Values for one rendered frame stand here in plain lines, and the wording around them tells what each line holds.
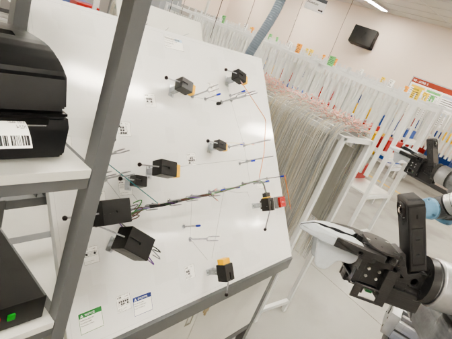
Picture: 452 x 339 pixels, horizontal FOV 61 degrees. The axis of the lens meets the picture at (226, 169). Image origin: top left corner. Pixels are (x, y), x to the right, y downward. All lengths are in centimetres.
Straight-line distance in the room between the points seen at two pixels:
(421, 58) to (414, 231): 989
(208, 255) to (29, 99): 97
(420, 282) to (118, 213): 74
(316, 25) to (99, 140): 1161
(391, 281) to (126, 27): 58
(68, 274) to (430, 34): 1009
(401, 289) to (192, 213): 95
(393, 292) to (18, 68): 70
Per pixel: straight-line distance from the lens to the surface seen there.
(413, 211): 60
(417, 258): 64
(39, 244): 167
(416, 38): 1064
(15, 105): 74
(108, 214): 106
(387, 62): 1078
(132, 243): 111
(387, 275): 62
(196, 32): 519
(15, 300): 98
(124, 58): 73
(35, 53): 79
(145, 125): 137
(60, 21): 132
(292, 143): 251
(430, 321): 77
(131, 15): 72
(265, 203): 171
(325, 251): 59
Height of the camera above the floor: 181
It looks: 20 degrees down
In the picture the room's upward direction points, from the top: 21 degrees clockwise
